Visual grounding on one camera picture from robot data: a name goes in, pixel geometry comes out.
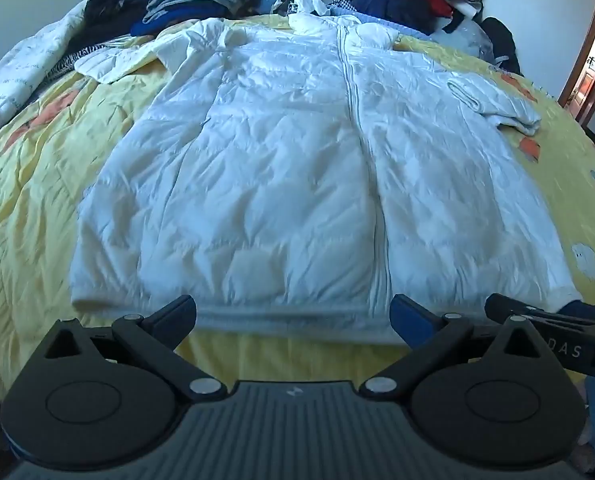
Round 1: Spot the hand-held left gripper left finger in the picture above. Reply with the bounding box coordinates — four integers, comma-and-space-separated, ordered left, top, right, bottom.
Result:
42, 294, 228, 404

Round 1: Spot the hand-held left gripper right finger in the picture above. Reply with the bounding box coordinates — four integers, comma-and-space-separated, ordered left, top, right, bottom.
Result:
360, 294, 554, 404

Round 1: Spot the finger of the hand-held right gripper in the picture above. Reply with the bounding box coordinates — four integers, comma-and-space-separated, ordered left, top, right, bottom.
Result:
484, 293, 595, 332

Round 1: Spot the white puffer jacket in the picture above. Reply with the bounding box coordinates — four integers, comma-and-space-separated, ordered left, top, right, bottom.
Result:
70, 12, 584, 347

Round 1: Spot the yellow printed blanket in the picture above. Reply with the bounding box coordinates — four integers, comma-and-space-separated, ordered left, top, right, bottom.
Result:
0, 12, 595, 401

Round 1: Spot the small black garment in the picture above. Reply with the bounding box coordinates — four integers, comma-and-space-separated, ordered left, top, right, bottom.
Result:
481, 16, 521, 77

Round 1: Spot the white printed quilt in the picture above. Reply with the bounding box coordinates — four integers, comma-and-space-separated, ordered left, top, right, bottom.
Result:
0, 0, 109, 111

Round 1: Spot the light blue knit cloth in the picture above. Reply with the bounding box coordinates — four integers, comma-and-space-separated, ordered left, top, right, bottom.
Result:
326, 4, 431, 40

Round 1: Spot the navy striped sweater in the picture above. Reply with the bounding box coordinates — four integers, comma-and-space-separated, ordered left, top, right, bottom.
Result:
130, 0, 270, 37

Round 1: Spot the black grey striped garment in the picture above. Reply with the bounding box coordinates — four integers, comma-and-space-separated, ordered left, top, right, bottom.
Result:
72, 0, 165, 58

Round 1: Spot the navy puffer jacket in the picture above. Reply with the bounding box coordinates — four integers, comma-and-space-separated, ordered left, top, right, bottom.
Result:
346, 0, 445, 37

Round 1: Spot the white black printed garment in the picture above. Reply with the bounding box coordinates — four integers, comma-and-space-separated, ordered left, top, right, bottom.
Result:
266, 0, 331, 18

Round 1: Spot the wooden door frame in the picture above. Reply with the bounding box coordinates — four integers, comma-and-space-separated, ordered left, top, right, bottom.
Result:
557, 0, 595, 126

